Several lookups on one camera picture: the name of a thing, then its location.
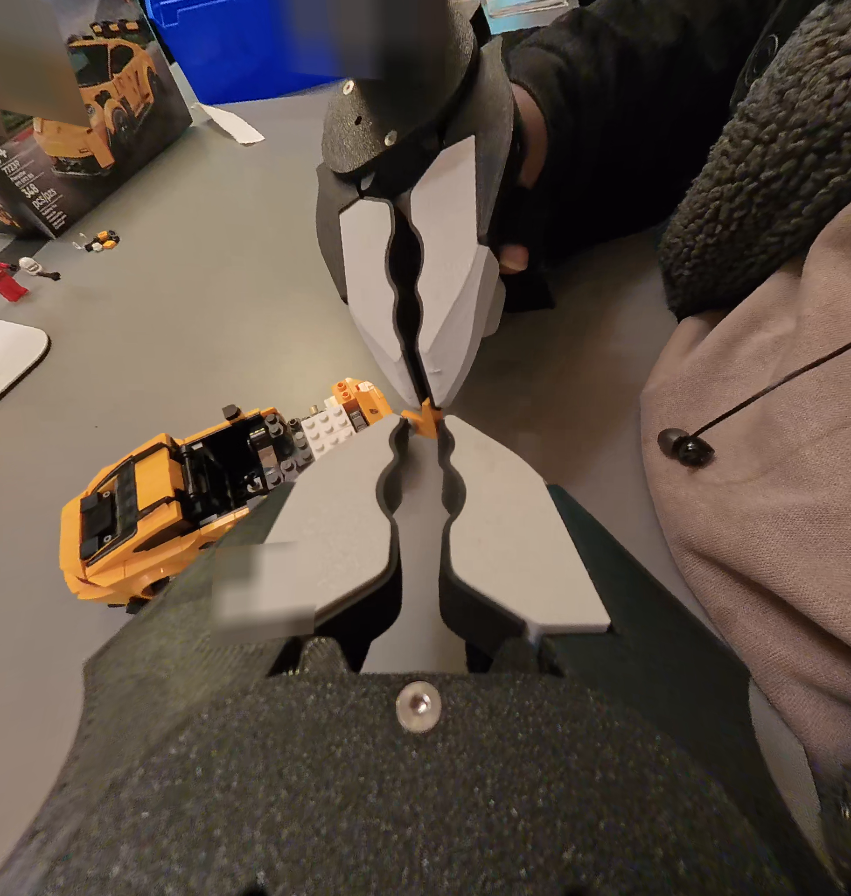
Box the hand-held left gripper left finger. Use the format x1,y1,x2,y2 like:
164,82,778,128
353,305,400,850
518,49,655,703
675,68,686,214
265,413,409,631

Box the black fleece jacket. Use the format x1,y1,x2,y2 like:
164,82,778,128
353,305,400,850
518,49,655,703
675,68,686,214
660,0,851,896

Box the white rounded base board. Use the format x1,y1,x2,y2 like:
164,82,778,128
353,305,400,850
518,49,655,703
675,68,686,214
0,315,50,420

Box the small orange lego piece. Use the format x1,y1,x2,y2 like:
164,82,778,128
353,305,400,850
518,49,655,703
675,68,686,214
405,398,444,438

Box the beige hoodie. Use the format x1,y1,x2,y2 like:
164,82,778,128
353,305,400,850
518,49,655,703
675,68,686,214
639,185,851,792

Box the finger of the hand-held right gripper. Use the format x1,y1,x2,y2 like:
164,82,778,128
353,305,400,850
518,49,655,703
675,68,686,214
406,134,508,410
338,198,426,410

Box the white lego sticker sheet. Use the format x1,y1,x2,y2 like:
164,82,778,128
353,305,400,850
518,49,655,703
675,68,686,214
191,103,267,146

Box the person's right forearm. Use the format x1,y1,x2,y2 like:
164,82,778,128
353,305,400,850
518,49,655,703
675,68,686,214
502,0,829,246

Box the black lego set box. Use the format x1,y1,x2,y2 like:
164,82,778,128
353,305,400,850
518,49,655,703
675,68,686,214
0,0,194,240

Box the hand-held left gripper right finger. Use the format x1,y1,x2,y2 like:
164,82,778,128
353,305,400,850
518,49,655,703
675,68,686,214
436,413,613,645

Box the person's right hand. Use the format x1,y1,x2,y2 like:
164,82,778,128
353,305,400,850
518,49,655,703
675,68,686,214
499,85,547,275

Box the orange lego car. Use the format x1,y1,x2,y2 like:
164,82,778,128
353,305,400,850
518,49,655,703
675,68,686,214
58,377,405,610

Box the pale printed paper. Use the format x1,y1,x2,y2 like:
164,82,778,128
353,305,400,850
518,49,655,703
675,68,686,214
483,0,589,34

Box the nested blue plastic bins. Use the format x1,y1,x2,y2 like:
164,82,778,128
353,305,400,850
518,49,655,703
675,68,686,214
146,0,360,106

